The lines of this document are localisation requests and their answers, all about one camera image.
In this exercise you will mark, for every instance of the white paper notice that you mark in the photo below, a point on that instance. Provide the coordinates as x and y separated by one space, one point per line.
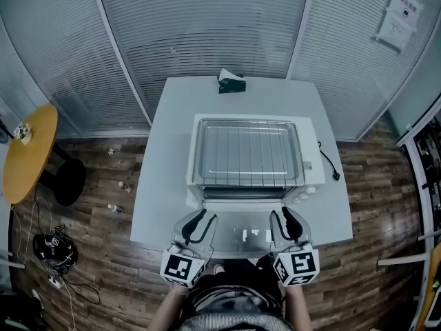
398 19

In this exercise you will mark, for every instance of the white toaster oven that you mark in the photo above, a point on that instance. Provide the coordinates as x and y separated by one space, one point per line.
313 143

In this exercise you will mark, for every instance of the person's right forearm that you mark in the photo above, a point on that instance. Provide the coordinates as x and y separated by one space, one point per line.
299 309

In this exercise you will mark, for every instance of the white metal bar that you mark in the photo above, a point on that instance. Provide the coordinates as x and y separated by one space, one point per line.
401 260
430 236

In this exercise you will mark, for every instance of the black standing fan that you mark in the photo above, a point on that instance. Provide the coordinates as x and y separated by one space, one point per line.
4 129

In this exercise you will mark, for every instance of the small white flower pot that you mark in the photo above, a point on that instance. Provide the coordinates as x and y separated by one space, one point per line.
23 133

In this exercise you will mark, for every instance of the dark green tissue box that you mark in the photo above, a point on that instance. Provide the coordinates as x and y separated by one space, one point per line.
231 85

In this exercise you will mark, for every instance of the black headset bundle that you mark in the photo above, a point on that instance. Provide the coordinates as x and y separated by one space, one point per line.
55 248

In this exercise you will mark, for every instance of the person's left forearm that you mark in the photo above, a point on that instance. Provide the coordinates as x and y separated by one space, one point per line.
169 309

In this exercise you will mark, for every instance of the small brown figurine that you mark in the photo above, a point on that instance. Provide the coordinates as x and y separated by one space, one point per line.
124 187

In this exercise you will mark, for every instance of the person's grey shirt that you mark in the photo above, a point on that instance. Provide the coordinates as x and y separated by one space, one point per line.
231 312

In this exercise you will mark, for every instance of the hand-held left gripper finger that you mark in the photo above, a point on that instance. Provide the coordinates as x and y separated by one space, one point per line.
191 228
209 234

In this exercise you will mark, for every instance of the white storage shelf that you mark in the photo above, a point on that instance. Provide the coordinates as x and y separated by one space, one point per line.
427 171

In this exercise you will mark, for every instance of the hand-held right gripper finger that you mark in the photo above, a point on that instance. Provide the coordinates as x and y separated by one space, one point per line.
294 226
275 231

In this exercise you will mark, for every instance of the white flower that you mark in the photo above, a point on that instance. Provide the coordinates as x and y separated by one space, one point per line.
111 151

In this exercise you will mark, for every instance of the white power strip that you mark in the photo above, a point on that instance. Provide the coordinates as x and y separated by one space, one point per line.
56 282

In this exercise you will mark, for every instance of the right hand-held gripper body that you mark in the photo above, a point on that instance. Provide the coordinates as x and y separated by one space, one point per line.
299 264

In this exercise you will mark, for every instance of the yellow wooden board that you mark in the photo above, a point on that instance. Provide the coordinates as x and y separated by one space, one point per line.
430 288

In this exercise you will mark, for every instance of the round wooden side table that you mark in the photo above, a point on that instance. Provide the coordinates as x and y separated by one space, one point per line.
29 153

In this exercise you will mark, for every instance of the person's white shoe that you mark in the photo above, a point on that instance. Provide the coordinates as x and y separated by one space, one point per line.
219 269

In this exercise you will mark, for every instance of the silver baking tray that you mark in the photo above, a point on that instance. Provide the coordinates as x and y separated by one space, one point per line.
299 157

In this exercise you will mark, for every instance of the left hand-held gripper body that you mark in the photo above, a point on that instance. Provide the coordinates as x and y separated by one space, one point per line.
179 267

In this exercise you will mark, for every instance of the person's dark trousers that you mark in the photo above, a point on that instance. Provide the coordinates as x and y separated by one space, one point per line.
241 274

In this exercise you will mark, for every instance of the small clear bottle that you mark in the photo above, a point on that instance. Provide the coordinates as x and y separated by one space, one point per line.
113 209

